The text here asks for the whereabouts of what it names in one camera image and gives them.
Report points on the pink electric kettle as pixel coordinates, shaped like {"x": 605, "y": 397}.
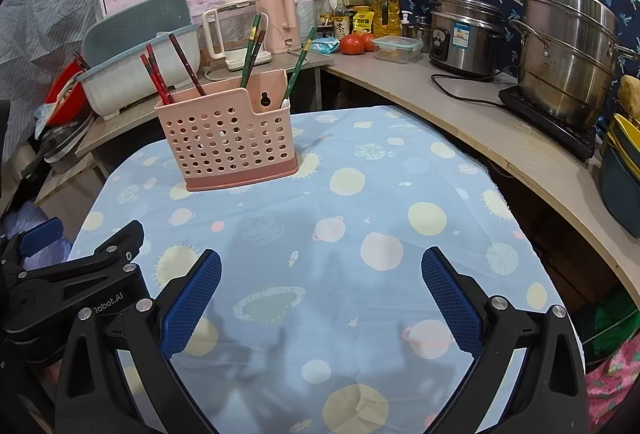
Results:
{"x": 282, "y": 34}

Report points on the black induction cooker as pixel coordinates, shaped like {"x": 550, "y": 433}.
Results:
{"x": 581, "y": 144}

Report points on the yellow seasoning packet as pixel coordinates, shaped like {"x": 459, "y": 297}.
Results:
{"x": 362, "y": 21}

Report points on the blue planet print tablecloth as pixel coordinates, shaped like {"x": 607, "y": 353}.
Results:
{"x": 322, "y": 322}

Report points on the dark brown chopstick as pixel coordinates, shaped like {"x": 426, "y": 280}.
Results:
{"x": 186, "y": 64}

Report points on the dark soy sauce bottle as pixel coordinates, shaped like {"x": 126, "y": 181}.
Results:
{"x": 325, "y": 19}

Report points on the green chopstick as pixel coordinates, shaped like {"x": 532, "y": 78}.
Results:
{"x": 299, "y": 63}

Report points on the yellow cooking oil bottle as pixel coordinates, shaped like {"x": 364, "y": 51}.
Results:
{"x": 386, "y": 18}

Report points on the red chopstick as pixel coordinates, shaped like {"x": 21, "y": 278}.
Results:
{"x": 164, "y": 95}
{"x": 152, "y": 59}

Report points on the red plastic basin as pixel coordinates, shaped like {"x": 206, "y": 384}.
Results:
{"x": 67, "y": 97}

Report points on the steel rice cooker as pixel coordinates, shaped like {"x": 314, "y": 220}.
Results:
{"x": 466, "y": 36}

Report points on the clear glass kettle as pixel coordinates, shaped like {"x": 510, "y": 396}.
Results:
{"x": 227, "y": 29}

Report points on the clear food container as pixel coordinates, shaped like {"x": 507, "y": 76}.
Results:
{"x": 397, "y": 49}

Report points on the pink perforated utensil basket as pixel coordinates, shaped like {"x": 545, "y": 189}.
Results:
{"x": 225, "y": 135}

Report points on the large steel steamer pot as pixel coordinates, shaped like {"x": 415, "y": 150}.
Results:
{"x": 569, "y": 53}

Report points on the blue tissue packet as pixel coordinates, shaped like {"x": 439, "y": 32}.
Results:
{"x": 325, "y": 46}

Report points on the dark green bowl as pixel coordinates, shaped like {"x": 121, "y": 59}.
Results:
{"x": 619, "y": 190}

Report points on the green chopstick single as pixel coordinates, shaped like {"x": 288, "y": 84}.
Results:
{"x": 251, "y": 46}

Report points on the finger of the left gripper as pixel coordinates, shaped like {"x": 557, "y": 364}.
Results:
{"x": 39, "y": 237}

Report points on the grey striped cloth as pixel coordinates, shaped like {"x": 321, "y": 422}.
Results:
{"x": 38, "y": 39}

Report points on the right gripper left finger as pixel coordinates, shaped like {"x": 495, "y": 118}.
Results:
{"x": 184, "y": 300}

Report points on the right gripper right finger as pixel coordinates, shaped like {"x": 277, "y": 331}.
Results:
{"x": 453, "y": 295}

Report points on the red tomato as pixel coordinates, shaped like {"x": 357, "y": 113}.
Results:
{"x": 367, "y": 39}
{"x": 352, "y": 44}

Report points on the grey dish drainer box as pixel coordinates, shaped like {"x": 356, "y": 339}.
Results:
{"x": 113, "y": 48}

